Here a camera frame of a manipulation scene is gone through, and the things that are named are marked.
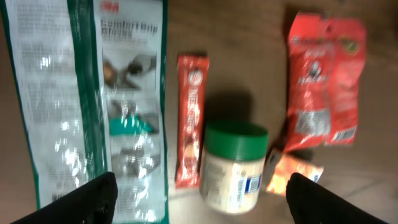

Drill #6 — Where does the green lid white jar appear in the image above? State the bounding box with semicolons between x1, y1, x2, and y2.
200;120;268;215

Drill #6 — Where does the red snack bag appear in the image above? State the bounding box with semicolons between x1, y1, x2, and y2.
284;12;366;152

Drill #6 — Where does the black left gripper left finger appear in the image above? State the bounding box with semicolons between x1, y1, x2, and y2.
12;172;118;224

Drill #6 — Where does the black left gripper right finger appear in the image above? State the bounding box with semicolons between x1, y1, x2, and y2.
285;172;387;224

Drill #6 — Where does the green white gloves package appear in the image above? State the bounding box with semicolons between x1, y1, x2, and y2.
1;0;169;223

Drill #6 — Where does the red Nescafe stick sachet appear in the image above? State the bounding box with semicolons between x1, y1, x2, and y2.
175;54;210;189

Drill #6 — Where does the orange small box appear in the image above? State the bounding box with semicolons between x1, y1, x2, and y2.
262;149;324;196

